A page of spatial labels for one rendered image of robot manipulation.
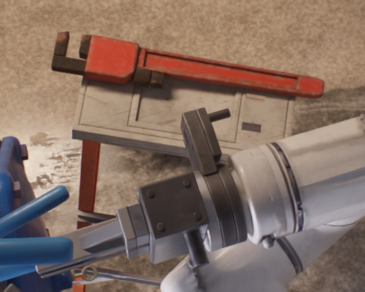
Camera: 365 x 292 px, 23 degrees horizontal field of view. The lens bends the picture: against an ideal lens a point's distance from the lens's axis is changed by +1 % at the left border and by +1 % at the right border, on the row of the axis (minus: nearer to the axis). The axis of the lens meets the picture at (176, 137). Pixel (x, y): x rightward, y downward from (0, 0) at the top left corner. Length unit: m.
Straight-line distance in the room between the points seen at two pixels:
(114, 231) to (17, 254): 0.27
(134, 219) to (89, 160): 0.83
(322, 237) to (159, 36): 1.96
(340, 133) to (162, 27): 2.05
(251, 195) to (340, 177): 0.08
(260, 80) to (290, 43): 1.35
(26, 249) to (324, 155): 0.36
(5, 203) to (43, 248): 1.01
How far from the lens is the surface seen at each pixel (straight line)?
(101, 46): 1.48
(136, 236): 0.76
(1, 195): 1.52
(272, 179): 0.78
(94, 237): 0.78
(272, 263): 0.89
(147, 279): 2.09
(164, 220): 0.74
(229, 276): 0.88
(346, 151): 0.80
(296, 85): 1.50
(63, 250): 0.51
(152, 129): 1.47
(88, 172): 1.63
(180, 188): 0.75
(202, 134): 0.80
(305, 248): 0.90
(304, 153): 0.79
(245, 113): 1.49
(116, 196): 2.65
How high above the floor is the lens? 2.58
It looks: 73 degrees down
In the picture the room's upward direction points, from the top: 6 degrees clockwise
